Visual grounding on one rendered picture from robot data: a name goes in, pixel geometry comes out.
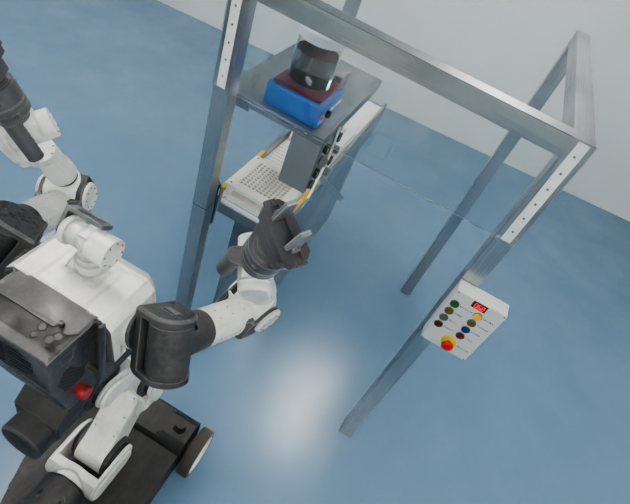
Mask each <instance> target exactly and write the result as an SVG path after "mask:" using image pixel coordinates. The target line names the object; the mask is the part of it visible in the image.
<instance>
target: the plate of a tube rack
mask: <svg viewBox="0 0 630 504"><path fill-rule="evenodd" d="M280 171H281V168H279V167H277V166H276V165H274V164H272V163H270V162H268V161H267V160H265V159H263V158H261V157H259V156H256V157H254V158H253V159H252V160H251V161H250V162H249V163H247V164H246V165H245V166H244V167H243V168H242V169H240V170H239V171H238V172H237V173H236V174H234V175H233V176H232V177H231V178H230V179H229V180H227V181H226V183H225V186H227V187H228V188H230V189H232V190H234V191H235V192H237V193H239V194H241V195H243V196H244V197H246V198H248V199H250V200H251V201H253V202H255V203H257V204H259V205H260V206H262V207H263V201H266V200H269V199H273V198H275V199H280V200H282V201H284V202H287V201H291V200H294V199H296V198H297V197H298V196H299V195H300V194H301V192H299V191H298V190H296V189H294V188H292V187H290V186H289V185H287V184H285V183H283V182H281V181H280V180H278V177H279V174H280Z"/></svg>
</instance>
